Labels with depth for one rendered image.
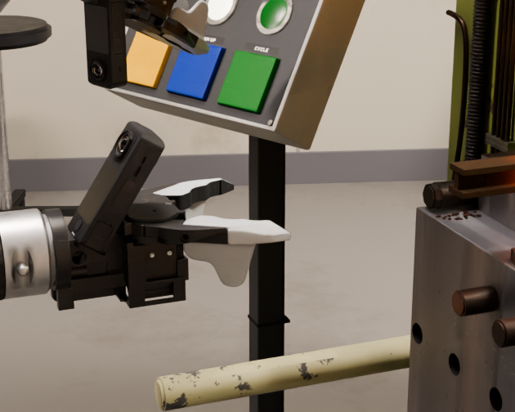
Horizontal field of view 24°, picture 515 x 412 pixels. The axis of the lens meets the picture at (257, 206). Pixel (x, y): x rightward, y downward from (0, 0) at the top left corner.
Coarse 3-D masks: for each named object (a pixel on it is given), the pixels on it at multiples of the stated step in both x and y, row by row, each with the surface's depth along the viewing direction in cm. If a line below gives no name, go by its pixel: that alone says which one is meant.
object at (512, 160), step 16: (480, 160) 118; (496, 160) 118; (512, 160) 118; (464, 176) 115; (480, 176) 117; (496, 176) 118; (512, 176) 118; (464, 192) 116; (480, 192) 116; (496, 192) 117; (512, 192) 118
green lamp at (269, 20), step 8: (272, 0) 155; (280, 0) 154; (264, 8) 155; (272, 8) 154; (280, 8) 153; (264, 16) 155; (272, 16) 154; (280, 16) 153; (264, 24) 154; (272, 24) 153
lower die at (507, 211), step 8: (504, 152) 132; (512, 152) 132; (480, 200) 133; (488, 200) 131; (496, 200) 130; (504, 200) 128; (512, 200) 127; (480, 208) 133; (488, 208) 132; (496, 208) 130; (504, 208) 128; (512, 208) 127; (496, 216) 130; (504, 216) 128; (512, 216) 127; (504, 224) 129; (512, 224) 127
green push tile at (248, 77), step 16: (240, 64) 154; (256, 64) 153; (272, 64) 151; (240, 80) 154; (256, 80) 152; (272, 80) 151; (224, 96) 155; (240, 96) 153; (256, 96) 151; (256, 112) 151
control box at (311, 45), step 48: (192, 0) 165; (240, 0) 159; (288, 0) 153; (336, 0) 152; (240, 48) 156; (288, 48) 151; (336, 48) 154; (144, 96) 165; (288, 96) 149; (288, 144) 156
